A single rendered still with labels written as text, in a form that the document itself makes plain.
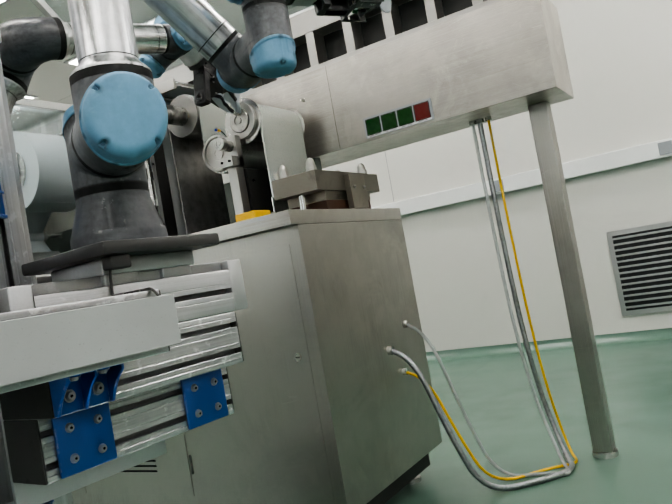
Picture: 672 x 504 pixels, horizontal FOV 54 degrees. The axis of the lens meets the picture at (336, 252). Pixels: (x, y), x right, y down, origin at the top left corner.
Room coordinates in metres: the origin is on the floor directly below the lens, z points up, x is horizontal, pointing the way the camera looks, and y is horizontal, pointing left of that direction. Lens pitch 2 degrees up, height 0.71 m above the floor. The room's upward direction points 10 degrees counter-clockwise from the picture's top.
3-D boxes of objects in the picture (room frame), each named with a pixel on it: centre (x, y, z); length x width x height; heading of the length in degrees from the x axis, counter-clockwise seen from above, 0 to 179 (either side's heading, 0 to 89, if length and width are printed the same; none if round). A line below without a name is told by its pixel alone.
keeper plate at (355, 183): (2.11, -0.10, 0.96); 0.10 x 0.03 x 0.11; 149
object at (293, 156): (2.19, 0.10, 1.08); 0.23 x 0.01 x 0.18; 149
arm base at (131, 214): (1.08, 0.34, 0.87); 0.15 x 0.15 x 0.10
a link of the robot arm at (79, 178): (1.07, 0.34, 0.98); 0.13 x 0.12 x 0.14; 28
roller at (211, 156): (2.27, 0.26, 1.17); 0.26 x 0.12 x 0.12; 149
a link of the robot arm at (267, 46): (1.10, 0.05, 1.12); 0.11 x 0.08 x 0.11; 28
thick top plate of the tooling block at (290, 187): (2.15, -0.01, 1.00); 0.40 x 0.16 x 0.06; 149
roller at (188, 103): (2.35, 0.37, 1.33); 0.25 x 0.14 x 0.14; 149
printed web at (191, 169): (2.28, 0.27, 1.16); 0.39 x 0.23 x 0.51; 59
